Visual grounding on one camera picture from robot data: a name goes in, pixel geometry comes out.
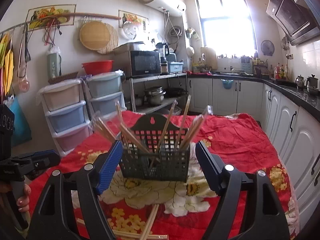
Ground wooden chopstick pair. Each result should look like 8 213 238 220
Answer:
149 100 177 170
179 105 213 151
75 203 169 240

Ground kitchen window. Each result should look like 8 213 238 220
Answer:
196 0 257 58

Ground person's left hand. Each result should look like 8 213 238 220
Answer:
17 184 31 213

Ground red floral tablecloth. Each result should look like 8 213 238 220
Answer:
28 110 299 240

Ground left pastel drawer tower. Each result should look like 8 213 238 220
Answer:
37 79 92 157

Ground pastel drawer tower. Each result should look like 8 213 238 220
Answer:
37 79 92 157
84 70 127 118

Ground wooden chopstick pair on cloth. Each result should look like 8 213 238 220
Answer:
75 203 169 240

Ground white lower cabinets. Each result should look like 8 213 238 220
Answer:
188 75 319 232

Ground right pastel drawer tower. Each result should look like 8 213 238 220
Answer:
84 70 127 118

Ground black plastic utensil basket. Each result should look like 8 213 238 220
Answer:
119 113 190 182

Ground red plastic basin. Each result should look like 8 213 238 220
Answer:
82 60 113 75

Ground metal kettle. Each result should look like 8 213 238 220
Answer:
306 74 319 96

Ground round bamboo tray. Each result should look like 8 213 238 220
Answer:
79 21 111 51

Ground steel cooking pot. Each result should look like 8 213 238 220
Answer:
144 86 166 106

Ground black microwave oven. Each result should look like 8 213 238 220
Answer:
113 50 161 77

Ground black range hood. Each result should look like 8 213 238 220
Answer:
266 0 319 46

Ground fruit wall picture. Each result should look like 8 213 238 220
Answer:
26 4 76 31

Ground small wall fan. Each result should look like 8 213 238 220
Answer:
260 40 275 56

